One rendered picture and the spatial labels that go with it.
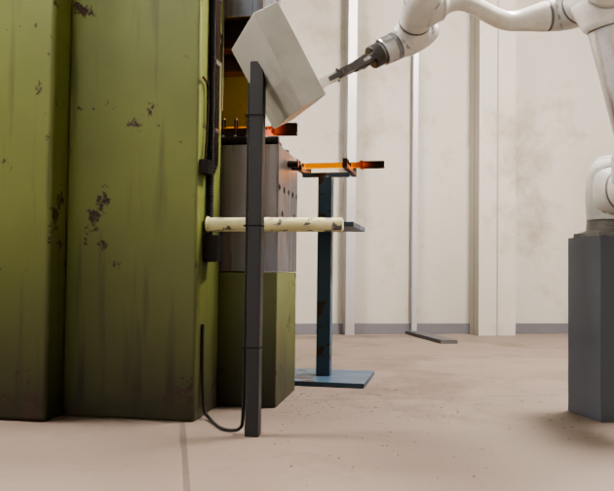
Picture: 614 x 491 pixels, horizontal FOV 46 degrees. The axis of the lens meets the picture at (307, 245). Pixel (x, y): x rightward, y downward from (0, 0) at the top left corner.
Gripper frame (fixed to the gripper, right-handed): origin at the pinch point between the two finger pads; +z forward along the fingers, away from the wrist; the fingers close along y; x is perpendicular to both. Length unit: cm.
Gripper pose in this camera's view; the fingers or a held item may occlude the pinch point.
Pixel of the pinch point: (327, 80)
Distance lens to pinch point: 234.3
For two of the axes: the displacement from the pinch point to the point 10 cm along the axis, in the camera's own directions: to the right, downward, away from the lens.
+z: -8.4, 4.8, -2.5
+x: -4.7, -8.8, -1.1
